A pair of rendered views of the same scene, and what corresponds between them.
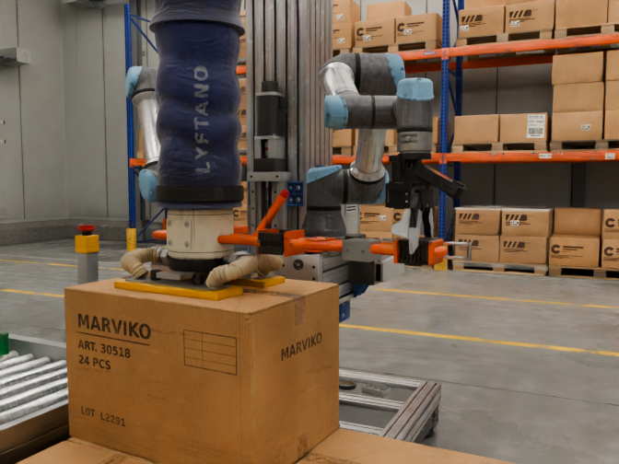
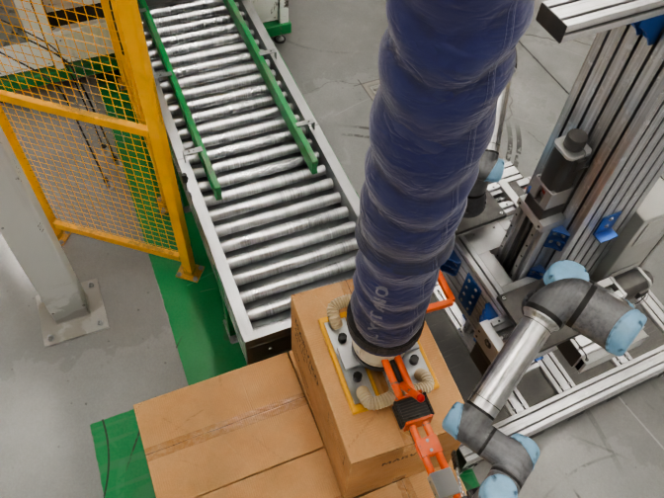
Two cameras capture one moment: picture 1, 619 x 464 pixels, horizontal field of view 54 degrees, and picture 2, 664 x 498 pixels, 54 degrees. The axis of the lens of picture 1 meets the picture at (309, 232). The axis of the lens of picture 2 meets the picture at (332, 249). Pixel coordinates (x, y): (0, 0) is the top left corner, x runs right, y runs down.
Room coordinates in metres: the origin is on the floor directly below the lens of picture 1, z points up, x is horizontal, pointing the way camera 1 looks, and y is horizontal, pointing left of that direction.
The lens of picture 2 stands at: (0.74, -0.14, 2.84)
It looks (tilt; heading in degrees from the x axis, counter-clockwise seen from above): 55 degrees down; 37
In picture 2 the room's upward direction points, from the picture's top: 5 degrees clockwise
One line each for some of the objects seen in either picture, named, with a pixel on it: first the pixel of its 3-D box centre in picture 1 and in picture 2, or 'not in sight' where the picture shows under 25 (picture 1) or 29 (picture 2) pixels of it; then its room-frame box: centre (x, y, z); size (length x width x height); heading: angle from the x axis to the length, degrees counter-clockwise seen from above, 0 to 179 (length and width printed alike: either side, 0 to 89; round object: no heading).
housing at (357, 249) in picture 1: (361, 249); (444, 484); (1.36, -0.12, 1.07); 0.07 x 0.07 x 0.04; 60
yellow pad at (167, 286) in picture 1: (176, 282); (349, 359); (1.51, 0.33, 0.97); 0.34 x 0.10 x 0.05; 60
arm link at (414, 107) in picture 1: (414, 106); (495, 496); (1.31, -0.22, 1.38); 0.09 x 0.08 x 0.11; 3
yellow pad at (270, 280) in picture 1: (224, 272); (404, 342); (1.68, 0.24, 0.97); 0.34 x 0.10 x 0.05; 60
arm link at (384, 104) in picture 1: (397, 112); (509, 456); (1.40, -0.20, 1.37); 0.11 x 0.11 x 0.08; 3
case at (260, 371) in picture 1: (204, 359); (372, 380); (1.59, 0.28, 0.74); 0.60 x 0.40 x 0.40; 60
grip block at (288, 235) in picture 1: (281, 241); (412, 410); (1.47, 0.07, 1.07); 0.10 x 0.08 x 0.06; 150
